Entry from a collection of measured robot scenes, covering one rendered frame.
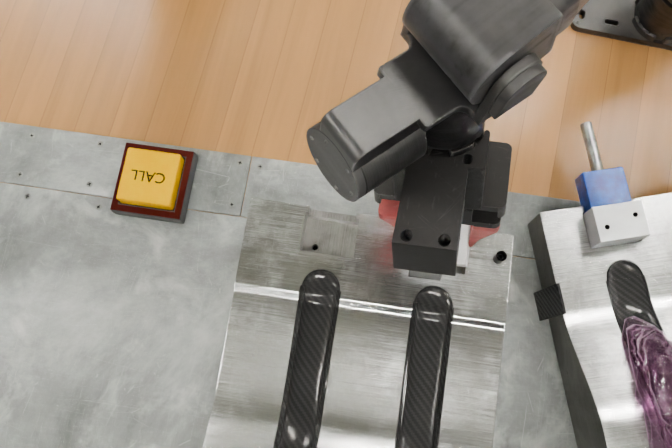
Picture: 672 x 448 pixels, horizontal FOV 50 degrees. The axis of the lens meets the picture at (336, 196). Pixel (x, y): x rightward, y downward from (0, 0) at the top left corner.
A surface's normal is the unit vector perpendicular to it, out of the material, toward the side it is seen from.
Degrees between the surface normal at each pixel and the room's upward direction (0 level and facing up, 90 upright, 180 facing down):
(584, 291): 0
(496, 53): 20
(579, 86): 0
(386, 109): 10
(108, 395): 0
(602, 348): 27
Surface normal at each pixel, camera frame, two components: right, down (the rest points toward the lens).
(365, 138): 0.11, -0.35
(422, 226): -0.11, -0.59
